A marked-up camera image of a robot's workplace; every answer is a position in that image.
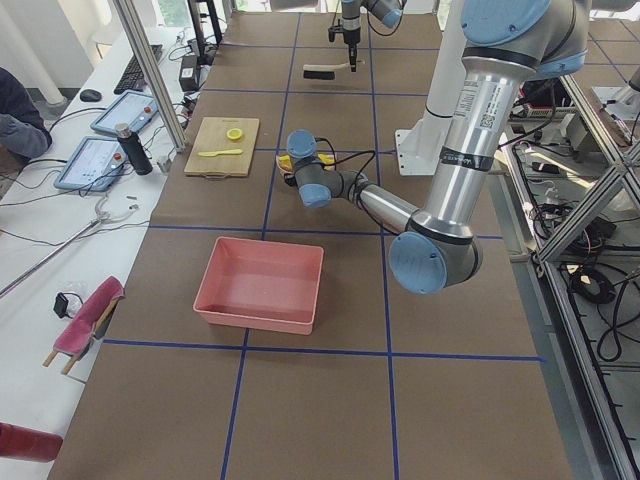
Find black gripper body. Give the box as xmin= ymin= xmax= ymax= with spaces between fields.
xmin=328 ymin=19 xmax=361 ymax=46

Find beige hand brush black bristles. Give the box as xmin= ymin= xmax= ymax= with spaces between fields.
xmin=303 ymin=63 xmax=351 ymax=80

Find beige plastic dustpan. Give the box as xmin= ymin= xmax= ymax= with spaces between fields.
xmin=275 ymin=153 xmax=337 ymax=187

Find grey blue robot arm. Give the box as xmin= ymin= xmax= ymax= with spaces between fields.
xmin=328 ymin=0 xmax=406 ymax=72
xmin=286 ymin=1 xmax=592 ymax=294

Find pink plastic bin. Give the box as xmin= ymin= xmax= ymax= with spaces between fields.
xmin=193 ymin=237 xmax=324 ymax=335

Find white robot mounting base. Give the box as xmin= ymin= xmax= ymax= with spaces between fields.
xmin=395 ymin=0 xmax=466 ymax=176

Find yellow lemon slices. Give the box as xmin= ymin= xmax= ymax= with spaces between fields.
xmin=226 ymin=128 xmax=244 ymax=141

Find yellow plastic knife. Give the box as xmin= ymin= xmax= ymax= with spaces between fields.
xmin=197 ymin=149 xmax=243 ymax=158

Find wooden cutting board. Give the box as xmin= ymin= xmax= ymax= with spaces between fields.
xmin=184 ymin=117 xmax=260 ymax=178

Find black keyboard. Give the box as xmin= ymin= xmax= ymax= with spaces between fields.
xmin=113 ymin=56 xmax=147 ymax=95

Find blue teach pendant far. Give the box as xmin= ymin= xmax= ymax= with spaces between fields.
xmin=90 ymin=90 xmax=158 ymax=137

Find blue teach pendant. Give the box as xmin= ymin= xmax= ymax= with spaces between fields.
xmin=54 ymin=136 xmax=128 ymax=193
xmin=90 ymin=90 xmax=158 ymax=137

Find black water bottle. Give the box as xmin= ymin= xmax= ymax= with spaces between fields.
xmin=115 ymin=123 xmax=153 ymax=175

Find black computer mouse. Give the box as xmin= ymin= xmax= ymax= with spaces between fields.
xmin=79 ymin=89 xmax=102 ymax=103

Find blue teach pendant near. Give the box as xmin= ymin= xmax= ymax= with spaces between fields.
xmin=54 ymin=136 xmax=128 ymax=193

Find metal rod grabber tool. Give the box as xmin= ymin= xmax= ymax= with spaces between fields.
xmin=1 ymin=195 xmax=139 ymax=298

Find pink cloth on wooden rack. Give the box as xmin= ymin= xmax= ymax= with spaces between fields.
xmin=42 ymin=276 xmax=125 ymax=375

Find red cylinder bottle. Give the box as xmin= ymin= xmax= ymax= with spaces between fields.
xmin=0 ymin=423 xmax=63 ymax=463

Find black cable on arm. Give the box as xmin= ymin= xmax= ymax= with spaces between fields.
xmin=314 ymin=137 xmax=396 ymax=231

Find aluminium frame post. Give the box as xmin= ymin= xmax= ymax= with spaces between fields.
xmin=114 ymin=0 xmax=187 ymax=153

